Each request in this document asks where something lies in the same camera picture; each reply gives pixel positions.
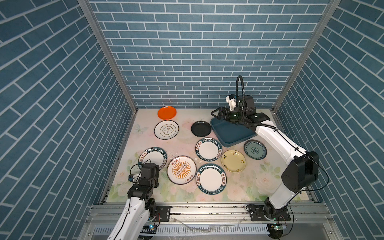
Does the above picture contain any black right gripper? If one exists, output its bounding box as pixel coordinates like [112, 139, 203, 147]
[211, 106, 246, 124]

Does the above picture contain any green rim plate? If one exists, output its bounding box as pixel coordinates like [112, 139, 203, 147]
[138, 147, 168, 170]
[196, 164, 227, 195]
[195, 138, 223, 162]

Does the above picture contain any orange sunburst plate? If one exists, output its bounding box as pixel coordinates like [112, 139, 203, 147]
[167, 156, 197, 185]

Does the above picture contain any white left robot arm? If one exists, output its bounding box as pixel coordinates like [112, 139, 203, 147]
[108, 163, 159, 240]

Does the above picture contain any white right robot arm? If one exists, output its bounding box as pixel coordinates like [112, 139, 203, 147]
[211, 107, 320, 216]

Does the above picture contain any teal plastic bin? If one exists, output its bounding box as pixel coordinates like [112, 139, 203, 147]
[210, 118, 262, 148]

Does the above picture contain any black plate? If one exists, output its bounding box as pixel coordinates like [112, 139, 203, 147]
[191, 121, 212, 137]

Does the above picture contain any yellow floral plate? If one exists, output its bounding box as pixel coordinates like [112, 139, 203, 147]
[221, 150, 246, 173]

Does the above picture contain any green blue floral plate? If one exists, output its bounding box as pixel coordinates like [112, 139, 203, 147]
[244, 140, 267, 160]

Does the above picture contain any white plate cloud motif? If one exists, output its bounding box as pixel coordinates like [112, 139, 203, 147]
[154, 120, 180, 140]

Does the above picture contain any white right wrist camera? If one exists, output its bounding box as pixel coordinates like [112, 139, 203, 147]
[226, 94, 237, 111]

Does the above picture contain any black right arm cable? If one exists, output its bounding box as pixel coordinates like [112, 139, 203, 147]
[235, 74, 330, 193]

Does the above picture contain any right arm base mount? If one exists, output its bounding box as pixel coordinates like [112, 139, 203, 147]
[246, 204, 291, 222]

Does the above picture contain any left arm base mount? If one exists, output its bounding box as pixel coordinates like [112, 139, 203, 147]
[148, 206, 171, 222]

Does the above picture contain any aluminium front rail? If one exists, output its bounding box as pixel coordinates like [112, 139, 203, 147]
[79, 201, 342, 240]

